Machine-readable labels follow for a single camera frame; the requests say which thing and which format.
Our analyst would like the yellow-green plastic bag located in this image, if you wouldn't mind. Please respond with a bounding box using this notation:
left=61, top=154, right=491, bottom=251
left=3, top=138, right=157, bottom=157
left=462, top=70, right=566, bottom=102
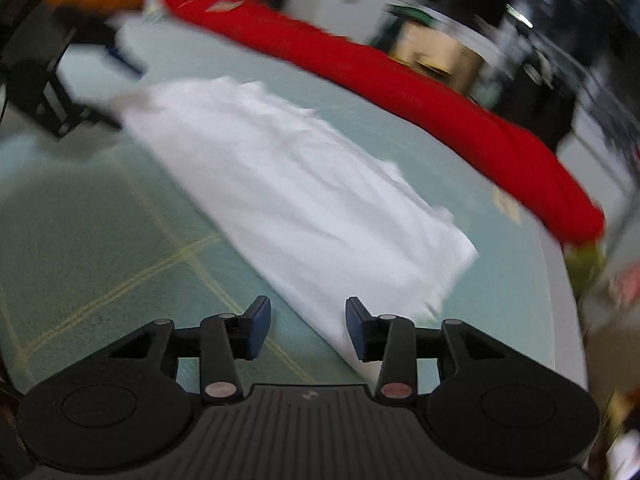
left=562, top=242, right=608, bottom=301

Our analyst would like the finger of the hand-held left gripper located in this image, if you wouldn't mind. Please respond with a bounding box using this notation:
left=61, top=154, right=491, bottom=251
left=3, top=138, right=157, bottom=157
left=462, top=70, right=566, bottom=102
left=47, top=101, right=123, bottom=136
left=55, top=7, right=148, bottom=78

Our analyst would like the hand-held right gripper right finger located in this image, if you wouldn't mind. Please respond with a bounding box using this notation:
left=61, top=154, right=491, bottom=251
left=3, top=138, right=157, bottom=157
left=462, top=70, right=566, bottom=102
left=346, top=296, right=506, bottom=404

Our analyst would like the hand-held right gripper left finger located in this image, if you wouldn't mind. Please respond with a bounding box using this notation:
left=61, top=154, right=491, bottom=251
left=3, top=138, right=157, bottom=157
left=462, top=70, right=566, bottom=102
left=107, top=295, right=272, bottom=404

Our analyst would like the dark green bag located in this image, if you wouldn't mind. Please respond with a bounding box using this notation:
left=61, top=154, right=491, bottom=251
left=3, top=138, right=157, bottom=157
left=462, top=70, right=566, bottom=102
left=385, top=2, right=441, bottom=28

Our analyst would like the black jacket with round logo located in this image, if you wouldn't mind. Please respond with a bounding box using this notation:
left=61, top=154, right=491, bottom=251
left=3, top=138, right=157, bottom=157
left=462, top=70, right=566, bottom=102
left=490, top=50, right=576, bottom=151

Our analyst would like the white printed long-sleeve shirt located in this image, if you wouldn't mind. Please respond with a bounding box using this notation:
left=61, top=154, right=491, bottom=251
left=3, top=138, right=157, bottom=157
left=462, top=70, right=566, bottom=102
left=107, top=76, right=480, bottom=361

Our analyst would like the cardboard box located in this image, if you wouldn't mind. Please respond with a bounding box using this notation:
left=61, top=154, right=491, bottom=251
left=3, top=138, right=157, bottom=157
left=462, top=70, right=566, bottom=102
left=387, top=20, right=483, bottom=96

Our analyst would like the red quilt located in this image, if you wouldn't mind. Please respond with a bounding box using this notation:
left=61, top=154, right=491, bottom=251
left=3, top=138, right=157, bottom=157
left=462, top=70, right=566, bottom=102
left=160, top=0, right=606, bottom=246

